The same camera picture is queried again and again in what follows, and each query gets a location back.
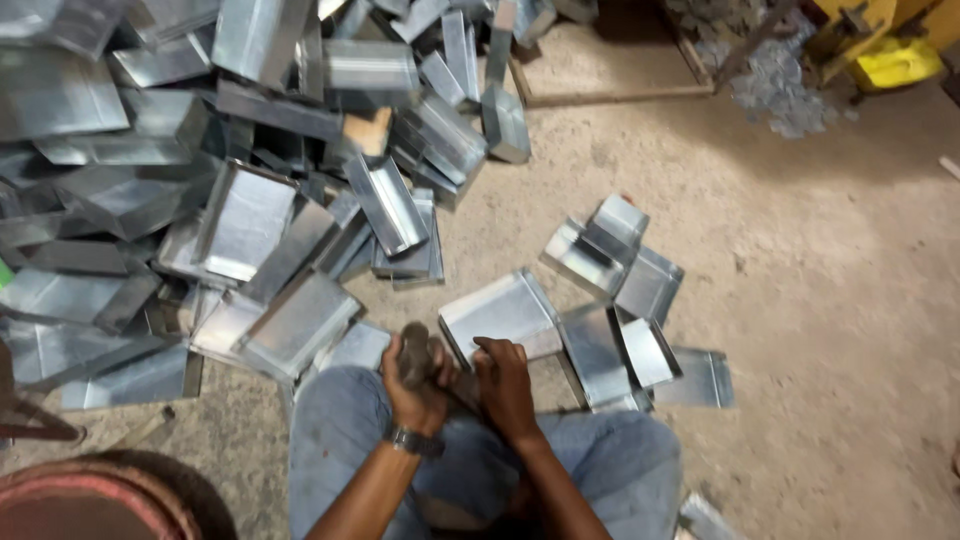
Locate person's left hand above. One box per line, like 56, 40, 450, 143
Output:
380, 333, 457, 440

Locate person's right hand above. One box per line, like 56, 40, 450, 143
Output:
472, 336, 543, 445

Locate dark hammer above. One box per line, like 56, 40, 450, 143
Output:
396, 322, 451, 390

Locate galvanized sheet metal tray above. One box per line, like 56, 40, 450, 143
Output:
438, 267, 565, 370

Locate dark wristwatch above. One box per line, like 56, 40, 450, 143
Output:
384, 423, 447, 460

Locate small cluster of metal trays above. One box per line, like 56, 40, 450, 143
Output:
540, 193, 736, 414

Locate person's blue jeans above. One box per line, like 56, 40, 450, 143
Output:
288, 366, 684, 540

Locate bent sheet metal piece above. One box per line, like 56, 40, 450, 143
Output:
675, 491, 745, 540

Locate large heap of metal trays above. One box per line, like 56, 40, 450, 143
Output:
0, 0, 601, 412

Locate red round stool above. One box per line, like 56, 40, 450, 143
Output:
0, 450, 238, 540

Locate heap of metal scraps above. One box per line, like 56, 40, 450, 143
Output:
667, 0, 861, 141

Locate dark metal bar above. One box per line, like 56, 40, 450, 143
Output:
712, 0, 798, 93

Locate rusty metal rod stand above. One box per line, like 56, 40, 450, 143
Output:
0, 337, 88, 445

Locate yellow machine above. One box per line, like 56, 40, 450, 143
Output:
806, 0, 960, 87

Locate yellow plastic bag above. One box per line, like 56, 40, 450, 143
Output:
851, 36, 945, 93

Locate wooden frame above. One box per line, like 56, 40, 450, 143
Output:
508, 11, 715, 108

